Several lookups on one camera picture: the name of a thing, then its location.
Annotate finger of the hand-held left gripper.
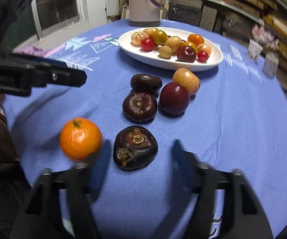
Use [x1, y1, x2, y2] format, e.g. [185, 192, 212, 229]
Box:
[31, 66, 87, 88]
[12, 54, 68, 68]

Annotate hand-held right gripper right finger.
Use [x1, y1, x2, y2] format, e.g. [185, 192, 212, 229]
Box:
[171, 139, 273, 239]

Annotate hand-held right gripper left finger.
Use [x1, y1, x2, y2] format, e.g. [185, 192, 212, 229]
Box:
[10, 142, 111, 239]

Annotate orange mandarin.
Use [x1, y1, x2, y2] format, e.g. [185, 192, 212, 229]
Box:
[59, 118, 103, 161]

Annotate large dark water chestnut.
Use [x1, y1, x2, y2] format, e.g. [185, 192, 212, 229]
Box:
[113, 126, 158, 171]

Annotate large yellow loquat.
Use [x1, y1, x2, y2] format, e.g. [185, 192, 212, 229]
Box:
[172, 68, 200, 95]

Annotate white plate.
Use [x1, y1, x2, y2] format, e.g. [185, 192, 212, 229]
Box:
[118, 27, 223, 72]

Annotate purple cloth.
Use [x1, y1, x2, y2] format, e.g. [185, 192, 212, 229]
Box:
[14, 45, 49, 58]

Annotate white framed window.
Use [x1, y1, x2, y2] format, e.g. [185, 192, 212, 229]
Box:
[30, 0, 114, 40]

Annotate person's dark jacket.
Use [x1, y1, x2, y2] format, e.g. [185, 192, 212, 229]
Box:
[0, 0, 38, 55]

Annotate dark red plum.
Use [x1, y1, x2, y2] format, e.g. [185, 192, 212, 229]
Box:
[159, 82, 191, 116]
[176, 45, 197, 63]

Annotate red cherry tomato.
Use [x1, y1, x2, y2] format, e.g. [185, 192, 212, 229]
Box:
[140, 38, 154, 52]
[197, 50, 209, 63]

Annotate yellow green tomato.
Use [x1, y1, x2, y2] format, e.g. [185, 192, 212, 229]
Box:
[151, 30, 169, 45]

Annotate small yellow loquat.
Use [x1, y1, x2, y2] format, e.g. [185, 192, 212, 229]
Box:
[158, 45, 173, 58]

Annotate beige thermos jug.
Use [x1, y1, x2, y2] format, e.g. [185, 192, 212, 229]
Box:
[128, 0, 170, 27]

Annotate silver drink can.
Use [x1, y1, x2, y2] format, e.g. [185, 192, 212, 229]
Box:
[263, 52, 279, 77]

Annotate printed paper cup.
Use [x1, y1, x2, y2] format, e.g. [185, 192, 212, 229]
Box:
[247, 39, 263, 61]

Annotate pink crumpled cloth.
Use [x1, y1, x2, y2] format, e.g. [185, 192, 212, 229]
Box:
[251, 24, 279, 48]

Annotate wooden storage shelf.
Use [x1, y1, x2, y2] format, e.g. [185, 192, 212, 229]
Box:
[168, 0, 287, 97]

